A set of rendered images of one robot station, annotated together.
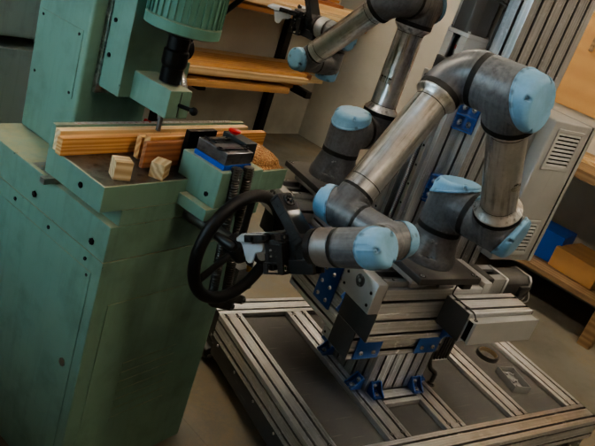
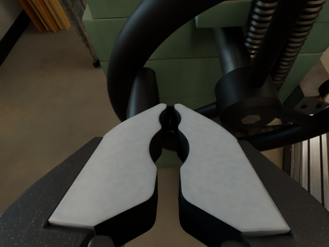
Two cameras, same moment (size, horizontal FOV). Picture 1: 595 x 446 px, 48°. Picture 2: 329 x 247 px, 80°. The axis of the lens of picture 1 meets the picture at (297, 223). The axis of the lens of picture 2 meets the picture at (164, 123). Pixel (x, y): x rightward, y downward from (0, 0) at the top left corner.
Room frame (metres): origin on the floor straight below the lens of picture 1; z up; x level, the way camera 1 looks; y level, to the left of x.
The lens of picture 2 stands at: (1.21, 0.04, 0.99)
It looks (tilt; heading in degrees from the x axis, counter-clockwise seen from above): 60 degrees down; 61
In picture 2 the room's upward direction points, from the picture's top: 5 degrees counter-clockwise
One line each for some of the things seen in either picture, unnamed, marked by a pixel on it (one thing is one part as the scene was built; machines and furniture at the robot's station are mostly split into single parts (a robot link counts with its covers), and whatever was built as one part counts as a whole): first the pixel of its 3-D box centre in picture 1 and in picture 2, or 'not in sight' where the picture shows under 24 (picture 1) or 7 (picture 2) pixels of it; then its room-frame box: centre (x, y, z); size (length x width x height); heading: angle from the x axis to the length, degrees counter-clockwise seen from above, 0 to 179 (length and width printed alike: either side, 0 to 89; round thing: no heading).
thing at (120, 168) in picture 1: (120, 167); not in sight; (1.30, 0.39, 0.92); 0.04 x 0.04 x 0.04; 37
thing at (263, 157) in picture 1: (257, 151); not in sight; (1.73, 0.17, 0.92); 0.14 x 0.09 x 0.04; 58
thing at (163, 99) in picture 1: (160, 97); not in sight; (1.54, 0.41, 1.03); 0.14 x 0.07 x 0.09; 58
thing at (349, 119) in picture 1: (349, 129); not in sight; (2.05, -0.06, 0.98); 0.13 x 0.12 x 0.14; 142
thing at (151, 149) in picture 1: (181, 152); not in sight; (1.49, 0.31, 0.93); 0.24 x 0.01 x 0.06; 148
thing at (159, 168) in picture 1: (159, 168); not in sight; (1.38, 0.33, 0.92); 0.04 x 0.03 x 0.04; 178
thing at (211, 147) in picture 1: (229, 148); not in sight; (1.46, 0.20, 0.99); 0.13 x 0.11 x 0.06; 148
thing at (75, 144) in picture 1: (176, 141); not in sight; (1.59, 0.36, 0.92); 0.67 x 0.02 x 0.04; 148
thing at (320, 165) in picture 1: (336, 163); not in sight; (2.05, -0.05, 0.87); 0.15 x 0.15 x 0.10
